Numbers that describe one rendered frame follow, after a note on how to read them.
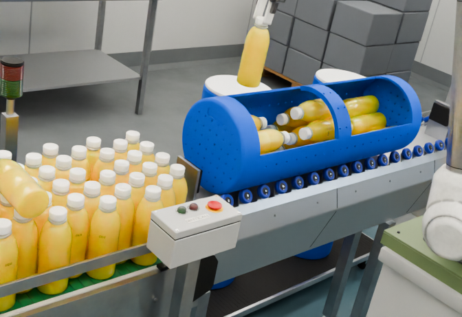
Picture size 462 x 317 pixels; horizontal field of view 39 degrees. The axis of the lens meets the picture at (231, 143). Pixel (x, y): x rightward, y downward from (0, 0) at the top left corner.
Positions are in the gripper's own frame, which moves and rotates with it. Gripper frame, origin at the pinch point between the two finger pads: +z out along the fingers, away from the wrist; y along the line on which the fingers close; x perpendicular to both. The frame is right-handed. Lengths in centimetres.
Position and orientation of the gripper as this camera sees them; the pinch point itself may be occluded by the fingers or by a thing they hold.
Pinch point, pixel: (265, 10)
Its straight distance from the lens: 193.6
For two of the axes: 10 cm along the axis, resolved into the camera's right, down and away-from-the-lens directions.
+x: -7.6, 0.5, -6.4
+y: -5.8, -4.8, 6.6
